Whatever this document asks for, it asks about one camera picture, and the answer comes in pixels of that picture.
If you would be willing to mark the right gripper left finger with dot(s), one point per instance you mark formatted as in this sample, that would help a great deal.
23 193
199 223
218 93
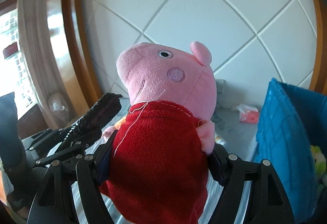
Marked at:
70 187

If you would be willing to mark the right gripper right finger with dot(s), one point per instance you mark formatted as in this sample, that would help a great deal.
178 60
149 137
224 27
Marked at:
257 186

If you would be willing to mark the black hairbrush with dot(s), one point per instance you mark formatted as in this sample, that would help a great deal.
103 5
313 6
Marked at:
101 113

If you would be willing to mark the red dress pig plush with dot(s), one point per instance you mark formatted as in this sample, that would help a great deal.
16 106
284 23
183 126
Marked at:
158 170

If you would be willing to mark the green frog plush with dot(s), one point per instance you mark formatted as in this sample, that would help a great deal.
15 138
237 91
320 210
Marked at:
320 168

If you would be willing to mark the blue fabric storage bin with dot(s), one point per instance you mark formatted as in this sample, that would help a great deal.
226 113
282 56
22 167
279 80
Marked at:
292 120

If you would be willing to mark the pink tissue packet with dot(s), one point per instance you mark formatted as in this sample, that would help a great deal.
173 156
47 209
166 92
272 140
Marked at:
247 114

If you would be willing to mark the dark metal box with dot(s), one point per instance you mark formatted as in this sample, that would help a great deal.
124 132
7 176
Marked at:
220 83

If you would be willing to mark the white curtain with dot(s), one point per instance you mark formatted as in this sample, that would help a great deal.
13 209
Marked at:
43 72

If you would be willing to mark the wooden headboard frame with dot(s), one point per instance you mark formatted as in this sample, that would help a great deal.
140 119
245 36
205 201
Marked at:
71 52

